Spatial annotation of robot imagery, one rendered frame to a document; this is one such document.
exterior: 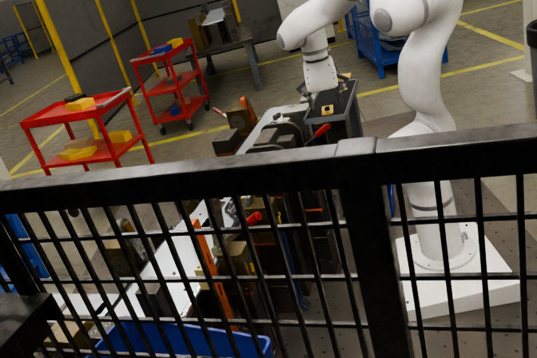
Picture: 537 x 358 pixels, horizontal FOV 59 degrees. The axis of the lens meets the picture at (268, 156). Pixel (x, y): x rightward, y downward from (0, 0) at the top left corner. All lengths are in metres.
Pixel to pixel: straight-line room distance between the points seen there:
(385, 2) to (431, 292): 0.78
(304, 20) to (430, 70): 0.39
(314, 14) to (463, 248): 0.80
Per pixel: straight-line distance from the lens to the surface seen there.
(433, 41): 1.17
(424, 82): 1.18
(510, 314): 1.42
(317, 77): 1.51
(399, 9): 1.05
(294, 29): 1.38
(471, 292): 1.39
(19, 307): 0.55
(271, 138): 1.38
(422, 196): 1.35
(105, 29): 7.41
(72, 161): 4.09
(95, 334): 1.07
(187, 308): 1.14
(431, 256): 1.48
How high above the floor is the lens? 1.69
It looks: 23 degrees down
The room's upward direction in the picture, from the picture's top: 15 degrees counter-clockwise
